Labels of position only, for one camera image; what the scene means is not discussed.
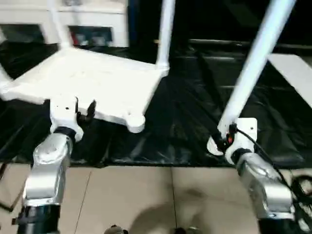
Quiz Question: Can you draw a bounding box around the white plastic stool seat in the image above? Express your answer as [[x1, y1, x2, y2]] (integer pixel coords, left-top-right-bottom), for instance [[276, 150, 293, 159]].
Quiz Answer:
[[0, 47, 171, 134]]

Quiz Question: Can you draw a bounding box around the white plastic table leg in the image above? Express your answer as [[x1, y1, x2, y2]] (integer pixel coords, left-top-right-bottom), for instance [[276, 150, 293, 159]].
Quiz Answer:
[[0, 65, 13, 86], [156, 0, 176, 69], [206, 0, 297, 156], [46, 0, 72, 51]]

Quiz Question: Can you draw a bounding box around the black work mat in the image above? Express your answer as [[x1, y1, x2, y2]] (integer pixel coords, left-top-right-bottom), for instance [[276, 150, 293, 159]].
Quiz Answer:
[[0, 40, 312, 168]]

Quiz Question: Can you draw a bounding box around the white flat sheet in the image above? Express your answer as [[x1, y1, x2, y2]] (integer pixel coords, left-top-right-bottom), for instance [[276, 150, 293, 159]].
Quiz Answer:
[[267, 53, 312, 108]]

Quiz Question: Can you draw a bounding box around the white cabinet with glass doors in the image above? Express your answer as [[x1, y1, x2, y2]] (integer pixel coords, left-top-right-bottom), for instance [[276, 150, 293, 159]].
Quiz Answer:
[[0, 0, 129, 49]]

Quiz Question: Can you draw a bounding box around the dark rounded object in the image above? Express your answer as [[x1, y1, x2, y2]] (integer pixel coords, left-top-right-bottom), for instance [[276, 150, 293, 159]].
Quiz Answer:
[[104, 225, 129, 234], [174, 226, 198, 234]]

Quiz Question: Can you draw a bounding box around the black tripod stand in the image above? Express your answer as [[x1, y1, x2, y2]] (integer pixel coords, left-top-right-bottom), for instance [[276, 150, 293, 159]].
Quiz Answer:
[[0, 198, 15, 213]]

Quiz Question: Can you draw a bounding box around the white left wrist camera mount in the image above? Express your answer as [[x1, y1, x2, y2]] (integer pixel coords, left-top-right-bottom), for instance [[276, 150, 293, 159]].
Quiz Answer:
[[48, 97, 85, 144]]

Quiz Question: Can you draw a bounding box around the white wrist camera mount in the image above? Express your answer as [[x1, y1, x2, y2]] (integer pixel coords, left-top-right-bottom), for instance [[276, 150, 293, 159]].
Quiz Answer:
[[224, 117, 258, 164], [48, 97, 85, 144]]

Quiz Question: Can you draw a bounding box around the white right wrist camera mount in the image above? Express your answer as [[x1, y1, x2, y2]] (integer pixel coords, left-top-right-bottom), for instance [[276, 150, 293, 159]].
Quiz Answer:
[[224, 117, 258, 164]]

